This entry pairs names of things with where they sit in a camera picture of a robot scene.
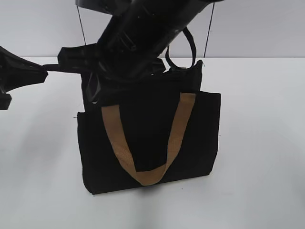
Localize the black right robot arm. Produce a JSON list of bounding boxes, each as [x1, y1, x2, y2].
[[44, 0, 211, 101]]

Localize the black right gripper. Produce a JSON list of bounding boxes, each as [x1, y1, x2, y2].
[[42, 46, 112, 103]]

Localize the black cable loop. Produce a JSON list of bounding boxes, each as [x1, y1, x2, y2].
[[166, 26, 197, 70]]

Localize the black tote bag tan handles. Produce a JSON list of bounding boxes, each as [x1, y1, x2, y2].
[[77, 60, 221, 195]]

